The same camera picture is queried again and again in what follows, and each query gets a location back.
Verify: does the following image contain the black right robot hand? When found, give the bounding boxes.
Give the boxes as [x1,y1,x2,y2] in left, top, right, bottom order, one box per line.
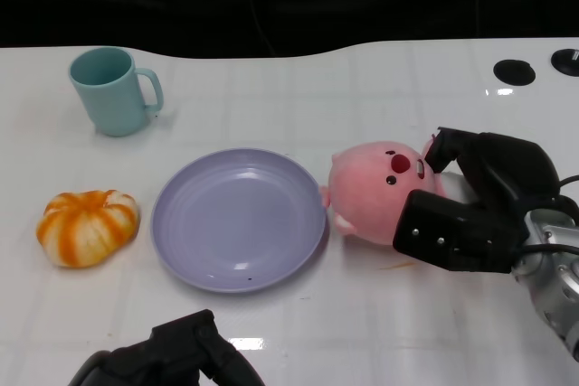
[392,126,562,274]

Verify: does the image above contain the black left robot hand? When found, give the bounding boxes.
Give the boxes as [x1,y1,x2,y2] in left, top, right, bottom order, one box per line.
[108,308,266,386]

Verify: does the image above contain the pink plush beaver doll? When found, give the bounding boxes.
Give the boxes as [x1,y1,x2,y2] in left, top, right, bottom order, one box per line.
[318,132,470,248]

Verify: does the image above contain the lavender plastic plate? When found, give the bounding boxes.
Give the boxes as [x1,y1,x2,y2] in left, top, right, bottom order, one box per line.
[150,146,327,293]

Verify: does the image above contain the black round table grommet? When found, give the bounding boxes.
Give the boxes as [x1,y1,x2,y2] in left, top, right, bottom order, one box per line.
[550,48,579,75]
[493,59,536,86]

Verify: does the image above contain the orange white striped pumpkin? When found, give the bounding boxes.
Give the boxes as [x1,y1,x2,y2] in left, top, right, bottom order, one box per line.
[35,189,141,268]

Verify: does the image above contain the teal plastic mug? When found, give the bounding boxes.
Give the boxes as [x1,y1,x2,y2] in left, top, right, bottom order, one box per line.
[68,46,164,137]

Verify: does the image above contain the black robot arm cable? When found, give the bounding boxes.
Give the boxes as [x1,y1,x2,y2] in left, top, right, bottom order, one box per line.
[519,174,579,257]

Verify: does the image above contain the thin black background cable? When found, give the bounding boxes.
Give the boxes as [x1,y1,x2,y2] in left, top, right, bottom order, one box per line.
[246,0,278,55]

